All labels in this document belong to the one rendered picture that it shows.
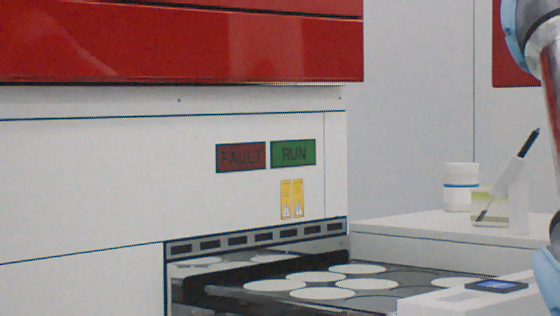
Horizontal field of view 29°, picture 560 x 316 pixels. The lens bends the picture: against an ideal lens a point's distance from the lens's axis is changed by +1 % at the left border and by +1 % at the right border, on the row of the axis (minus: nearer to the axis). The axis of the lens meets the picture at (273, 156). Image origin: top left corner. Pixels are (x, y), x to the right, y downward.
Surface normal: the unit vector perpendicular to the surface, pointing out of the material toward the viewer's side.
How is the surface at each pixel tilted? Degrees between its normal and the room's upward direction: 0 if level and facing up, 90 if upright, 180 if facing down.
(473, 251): 90
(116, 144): 90
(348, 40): 90
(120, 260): 90
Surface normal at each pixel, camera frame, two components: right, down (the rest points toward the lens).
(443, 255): -0.69, 0.05
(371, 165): 0.73, 0.03
